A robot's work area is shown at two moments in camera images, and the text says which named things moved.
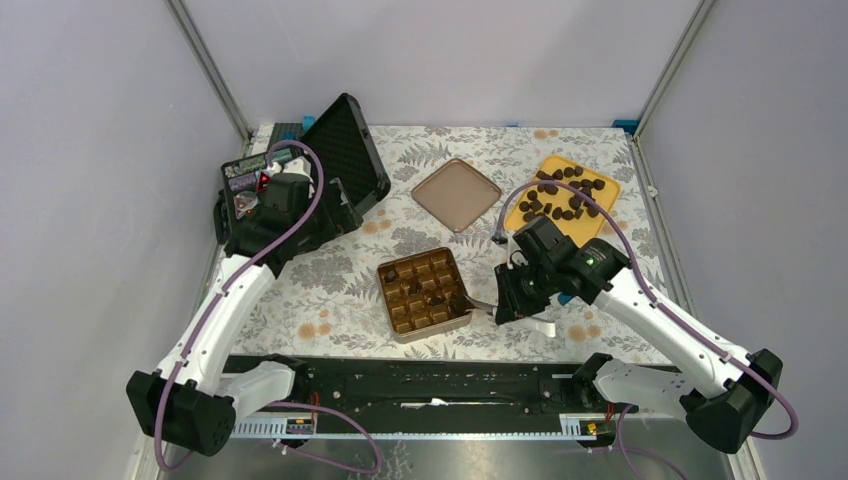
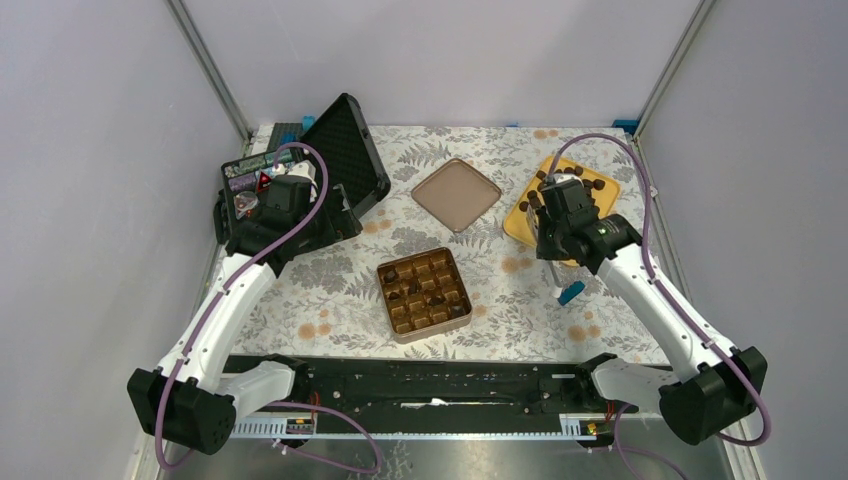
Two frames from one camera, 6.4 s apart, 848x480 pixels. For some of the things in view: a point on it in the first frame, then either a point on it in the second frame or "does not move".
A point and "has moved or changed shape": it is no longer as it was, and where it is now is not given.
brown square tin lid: x=456 y=194 does not move
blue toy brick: x=563 y=299 does not move
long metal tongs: x=543 y=327 has moved or changed shape
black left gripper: x=344 y=217 does not move
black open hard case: x=316 y=180 does not move
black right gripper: x=510 y=302 to x=545 y=251
